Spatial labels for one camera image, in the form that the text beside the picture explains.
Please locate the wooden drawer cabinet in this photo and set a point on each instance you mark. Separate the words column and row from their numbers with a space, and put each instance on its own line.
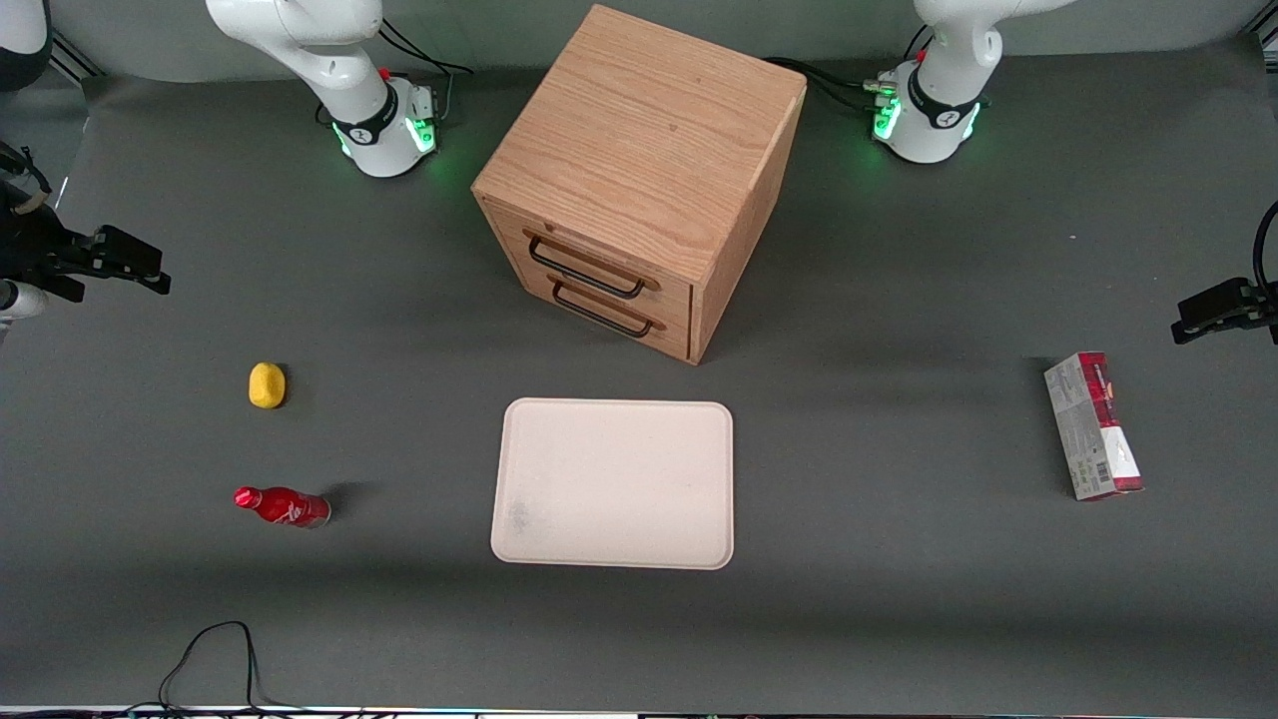
column 649, row 140

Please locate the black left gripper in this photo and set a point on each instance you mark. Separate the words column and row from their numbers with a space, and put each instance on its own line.
column 1260, row 305

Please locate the red plaid cardboard box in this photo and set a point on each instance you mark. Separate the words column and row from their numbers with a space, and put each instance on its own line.
column 1093, row 429

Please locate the aluminium frame rail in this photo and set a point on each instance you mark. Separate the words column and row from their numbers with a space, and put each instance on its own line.
column 72, row 57
column 1260, row 38

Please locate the yellow lemon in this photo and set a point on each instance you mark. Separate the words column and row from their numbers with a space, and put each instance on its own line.
column 267, row 385

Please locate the beige plastic tray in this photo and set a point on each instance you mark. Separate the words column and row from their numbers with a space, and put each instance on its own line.
column 614, row 484

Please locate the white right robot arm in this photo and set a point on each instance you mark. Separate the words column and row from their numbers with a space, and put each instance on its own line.
column 339, row 60

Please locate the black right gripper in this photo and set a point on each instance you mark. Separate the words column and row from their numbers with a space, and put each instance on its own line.
column 30, row 246

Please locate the dark grey table mat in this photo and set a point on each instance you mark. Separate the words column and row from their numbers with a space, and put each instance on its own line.
column 899, row 619

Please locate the wooden drawer front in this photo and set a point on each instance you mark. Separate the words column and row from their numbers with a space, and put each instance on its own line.
column 599, row 268
column 589, row 322

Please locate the red coke bottle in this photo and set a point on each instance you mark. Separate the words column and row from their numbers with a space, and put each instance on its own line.
column 285, row 507

